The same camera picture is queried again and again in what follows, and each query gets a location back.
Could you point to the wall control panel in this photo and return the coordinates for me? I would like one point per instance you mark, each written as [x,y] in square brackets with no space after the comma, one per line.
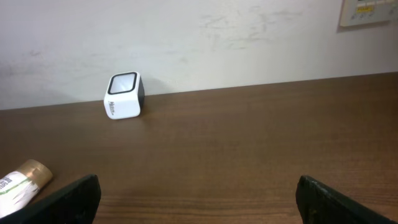
[359,12]

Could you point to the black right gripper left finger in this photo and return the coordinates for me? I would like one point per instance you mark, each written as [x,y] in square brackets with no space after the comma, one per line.
[77,203]

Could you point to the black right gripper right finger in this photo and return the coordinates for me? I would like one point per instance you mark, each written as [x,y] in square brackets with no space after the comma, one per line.
[320,204]

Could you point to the white barcode scanner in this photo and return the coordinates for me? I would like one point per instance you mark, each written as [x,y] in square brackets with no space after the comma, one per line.
[124,97]

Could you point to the white tube with gold cap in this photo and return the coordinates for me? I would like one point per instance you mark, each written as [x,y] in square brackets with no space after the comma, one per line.
[19,187]

